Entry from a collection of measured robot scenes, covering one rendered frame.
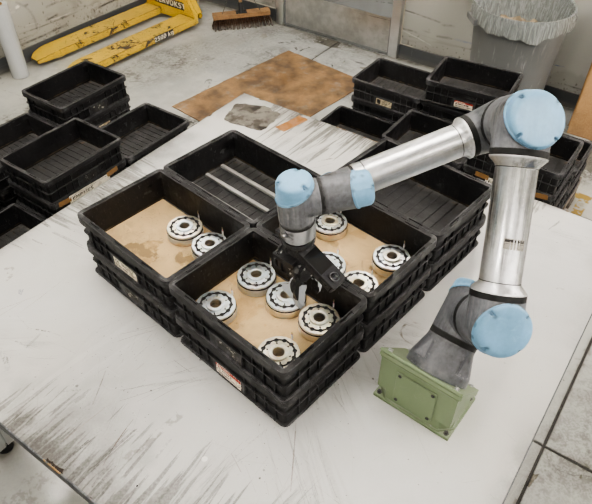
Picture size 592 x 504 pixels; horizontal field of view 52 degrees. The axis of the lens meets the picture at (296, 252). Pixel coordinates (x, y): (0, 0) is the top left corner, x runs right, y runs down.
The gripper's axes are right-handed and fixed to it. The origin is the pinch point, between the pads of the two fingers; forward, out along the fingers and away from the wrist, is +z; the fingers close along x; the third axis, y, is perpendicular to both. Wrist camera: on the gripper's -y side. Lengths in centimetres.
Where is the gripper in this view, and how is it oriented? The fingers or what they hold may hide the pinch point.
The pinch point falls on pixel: (310, 298)
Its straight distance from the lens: 142.3
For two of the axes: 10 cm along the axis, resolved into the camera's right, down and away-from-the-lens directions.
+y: -7.4, -4.7, 4.9
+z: 0.7, 6.7, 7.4
